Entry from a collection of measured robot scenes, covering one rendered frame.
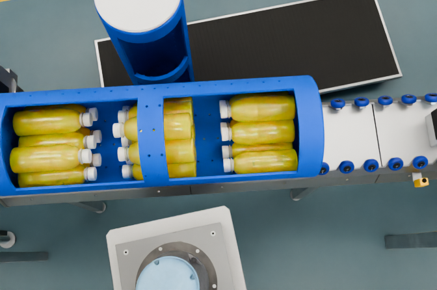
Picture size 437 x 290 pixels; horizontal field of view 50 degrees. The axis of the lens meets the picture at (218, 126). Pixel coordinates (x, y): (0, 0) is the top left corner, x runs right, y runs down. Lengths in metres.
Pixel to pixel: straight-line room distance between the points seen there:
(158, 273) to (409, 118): 1.00
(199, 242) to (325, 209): 1.36
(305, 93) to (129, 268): 0.61
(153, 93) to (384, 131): 0.75
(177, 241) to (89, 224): 1.34
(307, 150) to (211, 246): 0.34
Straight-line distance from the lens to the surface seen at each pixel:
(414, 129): 1.61
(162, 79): 1.88
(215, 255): 1.15
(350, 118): 1.55
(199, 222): 1.22
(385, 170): 1.55
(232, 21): 2.51
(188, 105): 1.29
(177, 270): 0.93
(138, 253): 1.16
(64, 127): 1.34
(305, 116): 1.20
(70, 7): 2.84
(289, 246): 2.39
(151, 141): 1.18
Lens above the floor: 2.36
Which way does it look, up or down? 75 degrees down
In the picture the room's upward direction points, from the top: straight up
